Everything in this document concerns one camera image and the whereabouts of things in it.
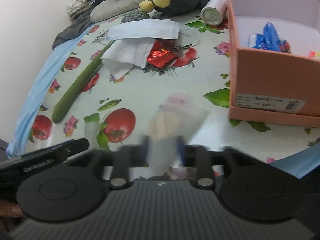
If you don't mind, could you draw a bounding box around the colourful small plush keychain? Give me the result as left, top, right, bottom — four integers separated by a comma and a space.
308, 51, 320, 61

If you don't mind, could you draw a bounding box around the light blue bed sheet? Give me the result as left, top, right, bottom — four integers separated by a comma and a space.
5, 23, 320, 181

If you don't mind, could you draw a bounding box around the clear bag with wooden sticks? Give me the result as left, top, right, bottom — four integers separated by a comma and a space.
146, 93, 208, 176

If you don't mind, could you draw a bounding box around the person left hand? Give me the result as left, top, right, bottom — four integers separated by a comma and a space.
0, 199, 23, 231

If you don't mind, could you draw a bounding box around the orange shoe box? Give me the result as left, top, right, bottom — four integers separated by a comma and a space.
228, 0, 319, 127

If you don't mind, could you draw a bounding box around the cardboard box with tissues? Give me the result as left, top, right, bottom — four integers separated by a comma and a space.
66, 0, 87, 17

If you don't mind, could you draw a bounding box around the white paper tissue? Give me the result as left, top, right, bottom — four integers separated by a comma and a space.
101, 38, 156, 80

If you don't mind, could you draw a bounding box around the red foil wrapper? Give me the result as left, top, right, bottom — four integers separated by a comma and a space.
147, 40, 178, 69

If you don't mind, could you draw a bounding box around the blue white plastic package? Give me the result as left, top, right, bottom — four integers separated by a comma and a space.
248, 22, 291, 54

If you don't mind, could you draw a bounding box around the fruit pattern tablecloth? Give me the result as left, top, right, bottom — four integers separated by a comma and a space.
24, 7, 320, 181

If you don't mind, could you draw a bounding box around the white spray can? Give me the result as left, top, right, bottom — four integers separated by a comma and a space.
201, 0, 227, 26

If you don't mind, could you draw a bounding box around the grey duvet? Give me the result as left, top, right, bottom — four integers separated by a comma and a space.
89, 0, 144, 23

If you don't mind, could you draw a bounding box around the light blue face mask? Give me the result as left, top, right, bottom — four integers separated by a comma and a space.
107, 18, 180, 40

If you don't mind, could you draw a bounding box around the dark grey blanket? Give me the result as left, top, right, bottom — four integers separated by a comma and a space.
52, 4, 94, 49

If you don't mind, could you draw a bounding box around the green long-handled massage brush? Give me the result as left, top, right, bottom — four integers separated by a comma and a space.
51, 8, 151, 125

